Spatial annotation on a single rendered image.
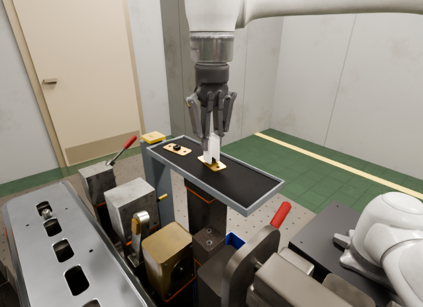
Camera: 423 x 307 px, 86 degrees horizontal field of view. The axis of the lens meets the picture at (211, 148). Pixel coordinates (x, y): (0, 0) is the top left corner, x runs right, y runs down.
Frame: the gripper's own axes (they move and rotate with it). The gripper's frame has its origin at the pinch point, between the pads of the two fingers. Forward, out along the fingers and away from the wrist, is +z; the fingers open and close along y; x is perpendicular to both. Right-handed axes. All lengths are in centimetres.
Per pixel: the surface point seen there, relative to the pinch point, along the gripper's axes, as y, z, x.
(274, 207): -46, 50, -12
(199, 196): 4.9, 11.6, 2.2
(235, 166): -4.2, 4.2, 4.8
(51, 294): 39.6, 20.3, 2.9
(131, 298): 26.6, 20.2, 12.3
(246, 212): 4.7, 4.2, 19.1
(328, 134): -274, 100, -115
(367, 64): -277, 5, -91
